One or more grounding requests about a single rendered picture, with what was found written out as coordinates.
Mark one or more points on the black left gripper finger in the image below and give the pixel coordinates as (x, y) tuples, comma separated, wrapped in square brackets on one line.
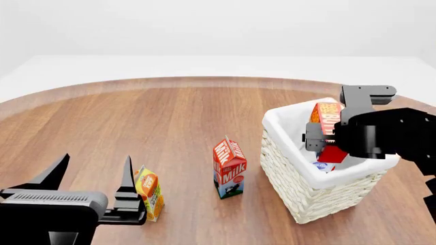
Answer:
[(47, 178), (128, 194)]

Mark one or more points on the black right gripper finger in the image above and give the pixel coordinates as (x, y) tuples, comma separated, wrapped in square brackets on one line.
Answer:
[(357, 98), (313, 137)]

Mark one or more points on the red butter box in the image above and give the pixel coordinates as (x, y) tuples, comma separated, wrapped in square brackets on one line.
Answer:
[(327, 112)]

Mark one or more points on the blue white cream cheese box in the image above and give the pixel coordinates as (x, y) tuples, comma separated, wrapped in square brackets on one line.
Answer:
[(322, 166)]

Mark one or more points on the white woven wicker basket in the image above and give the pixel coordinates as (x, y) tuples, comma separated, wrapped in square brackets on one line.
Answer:
[(306, 194)]

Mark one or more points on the yellow orange juice carton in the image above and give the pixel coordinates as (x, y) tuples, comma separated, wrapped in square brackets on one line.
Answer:
[(151, 191)]

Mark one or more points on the red milk carton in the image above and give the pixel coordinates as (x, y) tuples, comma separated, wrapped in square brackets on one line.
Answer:
[(231, 173)]

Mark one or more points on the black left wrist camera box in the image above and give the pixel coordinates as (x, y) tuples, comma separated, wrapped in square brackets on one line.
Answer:
[(51, 197)]

